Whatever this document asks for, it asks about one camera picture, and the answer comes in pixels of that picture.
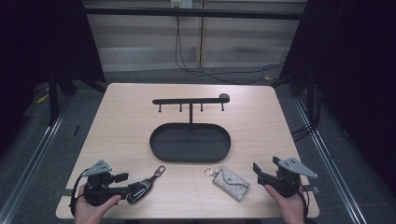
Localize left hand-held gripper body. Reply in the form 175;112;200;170
81;160;130;207

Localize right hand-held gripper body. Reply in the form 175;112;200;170
262;156;319;198

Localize black car key with strap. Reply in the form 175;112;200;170
126;164;166;205

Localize beige key pouch with ring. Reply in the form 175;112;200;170
204;166;251;203

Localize black key rack with tray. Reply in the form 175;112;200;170
148;92;232;164

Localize person's right hand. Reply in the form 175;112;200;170
264;184;307;224

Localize person's left hand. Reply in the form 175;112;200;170
74;184;122;224

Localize grey tape strip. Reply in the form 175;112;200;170
52;188;75;198
302;184;321;194

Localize black metal stand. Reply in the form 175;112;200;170
270;69;316;117
46;71;108;127

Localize dark curtain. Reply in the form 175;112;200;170
279;0;396;190
0;0;106;157

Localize black horizontal bar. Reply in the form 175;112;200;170
83;7;304;21

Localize left hand-held gripper black cable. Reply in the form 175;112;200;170
68;169;92;218

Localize hand-held gripper black cable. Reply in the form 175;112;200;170
68;169;92;218
298;185;311;219

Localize right hand-held gripper black cable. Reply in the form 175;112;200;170
298;185;311;219

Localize metal floor rail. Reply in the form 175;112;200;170
0;102;71;224
293;98;364;224

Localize black floor cables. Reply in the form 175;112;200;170
290;83;322;143

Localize black cable on wall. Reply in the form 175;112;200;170
174;15;285;86

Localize white wall outlet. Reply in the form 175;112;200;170
170;0;194;9

